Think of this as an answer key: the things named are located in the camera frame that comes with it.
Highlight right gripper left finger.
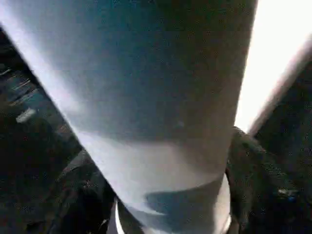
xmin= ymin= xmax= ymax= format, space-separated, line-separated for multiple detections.
xmin=24 ymin=151 xmax=120 ymax=234

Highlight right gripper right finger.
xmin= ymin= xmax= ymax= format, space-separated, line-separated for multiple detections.
xmin=225 ymin=126 xmax=312 ymax=234

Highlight white plastic table leg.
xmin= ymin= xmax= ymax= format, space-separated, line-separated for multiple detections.
xmin=0 ymin=0 xmax=259 ymax=234

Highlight white plastic table top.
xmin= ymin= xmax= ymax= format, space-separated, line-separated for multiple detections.
xmin=114 ymin=0 xmax=312 ymax=234

